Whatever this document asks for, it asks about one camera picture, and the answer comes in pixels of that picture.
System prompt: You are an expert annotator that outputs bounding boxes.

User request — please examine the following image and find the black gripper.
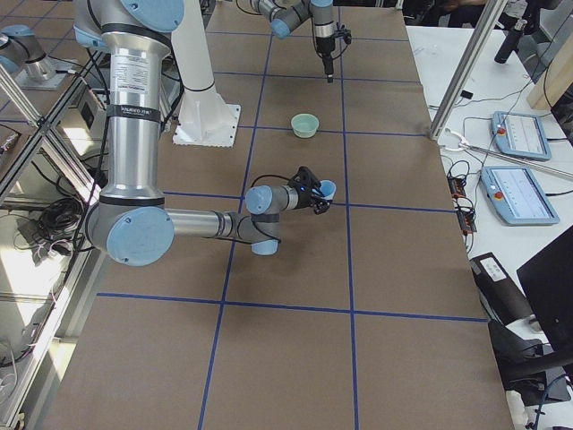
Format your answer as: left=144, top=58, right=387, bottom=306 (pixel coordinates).
left=295, top=187, right=331, bottom=214
left=316, top=38, right=335, bottom=83

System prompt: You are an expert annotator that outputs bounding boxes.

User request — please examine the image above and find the light blue plastic cup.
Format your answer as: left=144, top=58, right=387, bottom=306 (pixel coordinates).
left=320, top=180, right=337, bottom=202

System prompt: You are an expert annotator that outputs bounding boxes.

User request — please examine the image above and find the mint green ceramic bowl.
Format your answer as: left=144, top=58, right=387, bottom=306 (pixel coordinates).
left=290, top=113, right=320, bottom=139

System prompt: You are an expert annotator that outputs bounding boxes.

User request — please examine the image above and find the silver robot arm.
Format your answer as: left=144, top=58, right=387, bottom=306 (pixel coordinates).
left=74, top=1, right=336, bottom=267
left=235, top=0, right=338, bottom=83

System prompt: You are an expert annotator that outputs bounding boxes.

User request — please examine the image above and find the far teach pendant tablet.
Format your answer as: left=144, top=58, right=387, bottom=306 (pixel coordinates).
left=492, top=111, right=552, bottom=161

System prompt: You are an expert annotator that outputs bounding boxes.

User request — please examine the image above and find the teach pendant tablet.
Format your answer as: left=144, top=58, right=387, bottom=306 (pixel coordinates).
left=480, top=166, right=560, bottom=226
left=492, top=111, right=552, bottom=161

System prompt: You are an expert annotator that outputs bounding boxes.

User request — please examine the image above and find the near teach pendant tablet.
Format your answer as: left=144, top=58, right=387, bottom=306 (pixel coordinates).
left=480, top=166, right=560, bottom=226

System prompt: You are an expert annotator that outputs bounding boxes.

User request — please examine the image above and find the black monitor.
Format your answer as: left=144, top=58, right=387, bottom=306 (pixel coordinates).
left=517, top=228, right=572, bottom=350

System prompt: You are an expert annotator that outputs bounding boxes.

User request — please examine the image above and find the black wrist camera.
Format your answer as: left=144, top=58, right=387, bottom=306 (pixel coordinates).
left=287, top=166, right=321, bottom=190

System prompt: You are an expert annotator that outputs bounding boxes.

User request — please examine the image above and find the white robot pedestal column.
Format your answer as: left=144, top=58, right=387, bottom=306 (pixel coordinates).
left=171, top=1, right=241, bottom=148

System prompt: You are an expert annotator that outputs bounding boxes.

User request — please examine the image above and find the aluminium frame post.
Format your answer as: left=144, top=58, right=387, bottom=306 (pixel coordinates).
left=428, top=0, right=507, bottom=141

